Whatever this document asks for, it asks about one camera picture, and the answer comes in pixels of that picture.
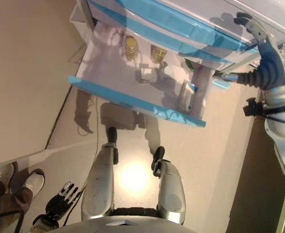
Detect dark green medicine box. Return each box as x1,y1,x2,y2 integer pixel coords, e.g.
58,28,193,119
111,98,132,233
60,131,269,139
182,57,194,72

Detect thick black cable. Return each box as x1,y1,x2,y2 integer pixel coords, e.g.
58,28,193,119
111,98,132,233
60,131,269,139
0,209,24,233

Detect yellow pill bottle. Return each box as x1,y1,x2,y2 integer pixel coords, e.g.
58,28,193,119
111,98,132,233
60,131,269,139
151,45,168,64
124,35,140,61

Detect robot silver leg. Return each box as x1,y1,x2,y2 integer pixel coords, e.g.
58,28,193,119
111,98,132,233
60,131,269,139
81,127,120,222
151,145,187,224

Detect small white bottle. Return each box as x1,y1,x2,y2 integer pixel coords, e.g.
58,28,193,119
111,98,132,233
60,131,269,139
159,62,177,79

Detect white drawer with blue front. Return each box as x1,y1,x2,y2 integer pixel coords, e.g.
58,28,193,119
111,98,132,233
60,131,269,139
67,20,207,128

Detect robot left black hand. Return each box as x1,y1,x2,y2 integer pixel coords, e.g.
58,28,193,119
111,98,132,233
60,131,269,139
45,181,80,221

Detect robot grey torso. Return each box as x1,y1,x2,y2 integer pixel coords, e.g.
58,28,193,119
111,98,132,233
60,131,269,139
44,213,230,233

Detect robot right black hand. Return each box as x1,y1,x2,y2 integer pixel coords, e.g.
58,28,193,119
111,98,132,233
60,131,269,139
234,12,285,91

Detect robot left silver leg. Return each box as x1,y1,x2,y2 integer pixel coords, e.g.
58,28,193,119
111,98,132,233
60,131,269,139
81,127,120,222

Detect white medical cart blue drawers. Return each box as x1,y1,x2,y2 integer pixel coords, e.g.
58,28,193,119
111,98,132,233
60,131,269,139
68,0,285,92

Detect clear white side bin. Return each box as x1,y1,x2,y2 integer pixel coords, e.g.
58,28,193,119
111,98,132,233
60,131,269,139
68,0,96,64

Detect robot right silver leg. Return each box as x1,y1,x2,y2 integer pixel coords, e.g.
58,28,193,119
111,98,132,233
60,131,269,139
151,145,187,224

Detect white blue medicine box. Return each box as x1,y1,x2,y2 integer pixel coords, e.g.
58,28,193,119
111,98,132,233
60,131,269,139
178,81,199,113

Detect light blue waste bin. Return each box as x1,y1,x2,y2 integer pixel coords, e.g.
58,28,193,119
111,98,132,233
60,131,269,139
211,73,239,90

